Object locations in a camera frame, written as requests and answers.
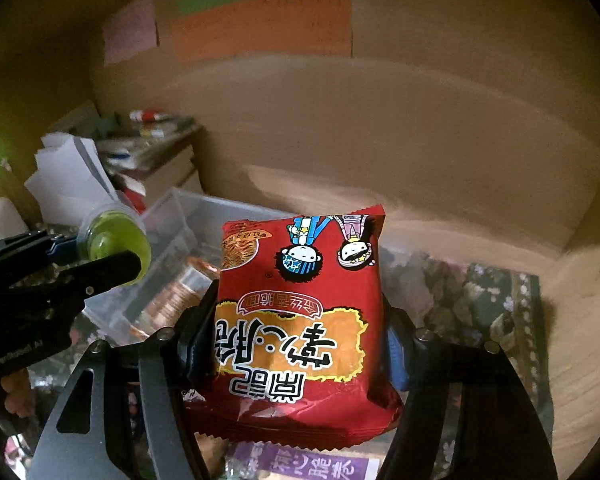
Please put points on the clear plastic storage bin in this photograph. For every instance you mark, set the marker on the clear plastic storage bin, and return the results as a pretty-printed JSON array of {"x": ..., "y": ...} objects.
[{"x": 175, "y": 240}]

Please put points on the orange biscuit packet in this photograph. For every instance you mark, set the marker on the orange biscuit packet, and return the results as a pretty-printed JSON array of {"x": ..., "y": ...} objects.
[{"x": 177, "y": 297}]

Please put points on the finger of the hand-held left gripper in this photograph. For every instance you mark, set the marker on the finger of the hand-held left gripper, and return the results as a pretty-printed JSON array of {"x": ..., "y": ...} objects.
[
  {"x": 62, "y": 248},
  {"x": 107, "y": 265}
]

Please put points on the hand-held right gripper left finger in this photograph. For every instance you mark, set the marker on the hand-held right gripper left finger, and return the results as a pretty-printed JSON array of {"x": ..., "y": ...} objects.
[{"x": 200, "y": 321}]

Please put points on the purple snack packet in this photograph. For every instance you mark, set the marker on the purple snack packet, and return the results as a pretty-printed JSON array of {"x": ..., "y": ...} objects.
[{"x": 305, "y": 465}]

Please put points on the orange paper note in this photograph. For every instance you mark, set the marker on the orange paper note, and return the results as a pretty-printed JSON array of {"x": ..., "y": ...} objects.
[{"x": 262, "y": 27}]

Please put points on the red noodle snack packet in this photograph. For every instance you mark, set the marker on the red noodle snack packet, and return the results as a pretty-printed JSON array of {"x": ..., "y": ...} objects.
[{"x": 300, "y": 320}]

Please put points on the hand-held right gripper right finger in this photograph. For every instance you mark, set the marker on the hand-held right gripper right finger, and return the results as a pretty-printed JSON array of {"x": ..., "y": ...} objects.
[{"x": 398, "y": 360}]

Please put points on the green jelly cup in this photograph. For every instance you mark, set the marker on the green jelly cup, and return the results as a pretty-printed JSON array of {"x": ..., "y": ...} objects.
[{"x": 117, "y": 237}]

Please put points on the dark floral cloth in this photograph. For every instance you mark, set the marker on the dark floral cloth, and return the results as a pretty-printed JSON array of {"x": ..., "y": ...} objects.
[{"x": 485, "y": 305}]

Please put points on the pink paper note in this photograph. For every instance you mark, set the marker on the pink paper note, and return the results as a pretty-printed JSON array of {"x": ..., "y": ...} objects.
[{"x": 130, "y": 30}]

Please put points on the white folded papers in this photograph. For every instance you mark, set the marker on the white folded papers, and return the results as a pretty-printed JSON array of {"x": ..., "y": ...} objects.
[{"x": 70, "y": 175}]

